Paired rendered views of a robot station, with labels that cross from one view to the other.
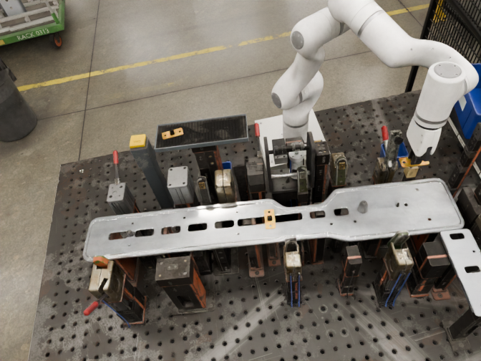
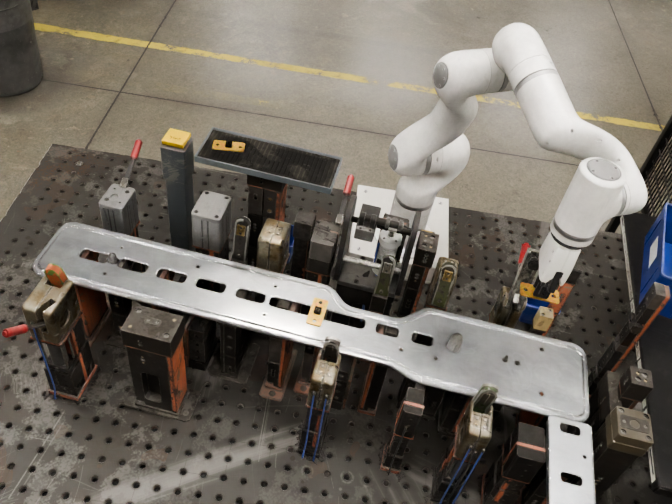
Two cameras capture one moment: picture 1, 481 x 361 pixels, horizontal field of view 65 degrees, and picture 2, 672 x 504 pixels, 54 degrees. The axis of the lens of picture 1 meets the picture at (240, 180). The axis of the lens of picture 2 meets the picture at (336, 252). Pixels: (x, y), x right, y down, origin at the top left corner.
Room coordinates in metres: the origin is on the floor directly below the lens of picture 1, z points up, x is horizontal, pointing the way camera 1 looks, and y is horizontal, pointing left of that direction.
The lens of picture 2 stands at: (-0.28, -0.10, 2.27)
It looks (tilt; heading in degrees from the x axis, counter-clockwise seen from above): 46 degrees down; 0
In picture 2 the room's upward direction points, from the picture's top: 10 degrees clockwise
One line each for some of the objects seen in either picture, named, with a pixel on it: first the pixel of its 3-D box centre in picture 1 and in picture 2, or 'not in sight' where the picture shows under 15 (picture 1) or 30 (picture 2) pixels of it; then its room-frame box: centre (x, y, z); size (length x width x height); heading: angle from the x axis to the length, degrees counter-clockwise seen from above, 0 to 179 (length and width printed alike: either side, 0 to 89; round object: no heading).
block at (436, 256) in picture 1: (424, 270); (511, 469); (0.50, -0.60, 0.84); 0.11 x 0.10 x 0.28; 174
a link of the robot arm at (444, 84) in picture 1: (441, 90); (592, 196); (0.69, -0.54, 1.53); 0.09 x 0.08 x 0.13; 114
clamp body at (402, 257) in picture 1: (391, 275); (460, 455); (0.49, -0.47, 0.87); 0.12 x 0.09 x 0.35; 174
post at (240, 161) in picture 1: (244, 190); (299, 268); (0.96, -0.01, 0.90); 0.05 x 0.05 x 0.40; 84
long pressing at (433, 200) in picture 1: (264, 222); (308, 313); (0.73, -0.06, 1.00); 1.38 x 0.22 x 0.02; 84
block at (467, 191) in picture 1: (459, 222); (590, 423); (0.66, -0.81, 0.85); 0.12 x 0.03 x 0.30; 174
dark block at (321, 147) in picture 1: (318, 181); (412, 293); (0.93, -0.32, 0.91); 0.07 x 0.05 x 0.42; 174
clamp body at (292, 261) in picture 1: (293, 276); (319, 406); (0.56, -0.12, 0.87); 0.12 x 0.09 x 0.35; 174
